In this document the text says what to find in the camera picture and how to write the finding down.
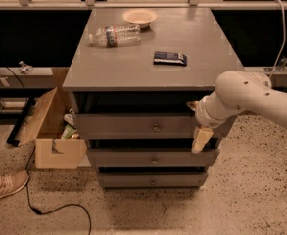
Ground grey drawer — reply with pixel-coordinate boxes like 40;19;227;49
87;148;219;167
97;172;208;188
73;112;198;140

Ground dark blue snack packet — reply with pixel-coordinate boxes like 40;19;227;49
153;51;187;67

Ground clear plastic water bottle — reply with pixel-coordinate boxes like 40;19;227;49
88;24;141;48

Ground tan sneaker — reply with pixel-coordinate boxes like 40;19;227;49
0;170;29;199

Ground small clear object on ledge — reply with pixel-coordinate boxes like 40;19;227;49
19;61;33;74

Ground white ceramic bowl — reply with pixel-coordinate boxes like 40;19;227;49
122;9;157;29

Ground grey drawer cabinet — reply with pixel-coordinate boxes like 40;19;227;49
62;7;255;190

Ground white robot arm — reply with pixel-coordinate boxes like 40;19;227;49
187;70;287;153

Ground grey bottom drawer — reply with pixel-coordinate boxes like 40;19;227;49
97;172;208;188

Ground open cardboard box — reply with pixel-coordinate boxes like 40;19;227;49
19;68;87;169

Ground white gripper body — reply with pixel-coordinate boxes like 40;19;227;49
195;95;229;129

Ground white green items in box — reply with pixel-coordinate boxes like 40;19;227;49
61;109;78;139

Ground black floor cable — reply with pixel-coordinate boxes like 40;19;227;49
0;39;93;235

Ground grey top drawer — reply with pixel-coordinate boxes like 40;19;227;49
73;112;198;140

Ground grey middle drawer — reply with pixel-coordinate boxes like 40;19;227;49
87;148;219;167

